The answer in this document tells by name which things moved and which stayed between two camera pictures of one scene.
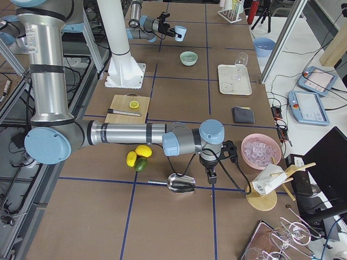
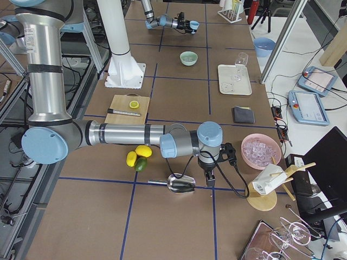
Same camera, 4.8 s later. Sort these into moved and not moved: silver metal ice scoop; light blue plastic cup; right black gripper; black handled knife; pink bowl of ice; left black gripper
Moved: light blue plastic cup; left black gripper
Not moved: pink bowl of ice; silver metal ice scoop; black handled knife; right black gripper
